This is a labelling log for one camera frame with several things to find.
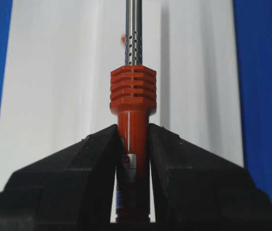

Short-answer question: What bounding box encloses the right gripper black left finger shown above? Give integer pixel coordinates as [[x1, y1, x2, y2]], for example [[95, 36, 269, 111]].
[[0, 125, 122, 231]]

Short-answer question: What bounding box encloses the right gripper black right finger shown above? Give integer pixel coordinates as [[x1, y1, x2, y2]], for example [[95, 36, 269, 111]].
[[149, 124, 272, 231]]

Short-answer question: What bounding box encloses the red handled soldering iron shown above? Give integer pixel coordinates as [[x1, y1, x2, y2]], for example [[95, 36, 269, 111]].
[[110, 0, 157, 223]]

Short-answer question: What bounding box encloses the large white base board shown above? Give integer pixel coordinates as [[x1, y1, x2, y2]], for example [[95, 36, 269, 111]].
[[0, 0, 243, 191]]

